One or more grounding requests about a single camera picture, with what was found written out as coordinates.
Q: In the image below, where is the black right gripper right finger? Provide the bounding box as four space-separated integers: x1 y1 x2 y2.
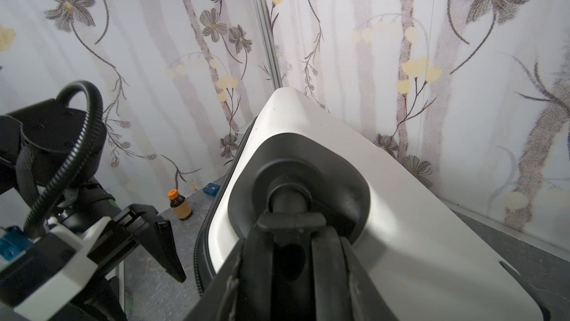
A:
311 227 397 320

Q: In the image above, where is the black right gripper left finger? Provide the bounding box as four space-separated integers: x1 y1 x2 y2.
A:
185 227 273 320

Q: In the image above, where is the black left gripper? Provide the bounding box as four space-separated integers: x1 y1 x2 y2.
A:
88 204 186 283

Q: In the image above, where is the white hard-shell suitcase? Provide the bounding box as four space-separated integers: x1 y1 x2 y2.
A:
194 88 551 320

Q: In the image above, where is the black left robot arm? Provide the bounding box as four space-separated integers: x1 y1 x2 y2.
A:
1 80 186 320

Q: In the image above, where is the brown bottle orange cap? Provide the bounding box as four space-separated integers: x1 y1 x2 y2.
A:
167 189 193 221

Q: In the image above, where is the small blue box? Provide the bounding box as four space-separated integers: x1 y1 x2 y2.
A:
203 183 221 197

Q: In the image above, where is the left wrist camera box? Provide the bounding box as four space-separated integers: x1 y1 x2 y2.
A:
1 217 111 320

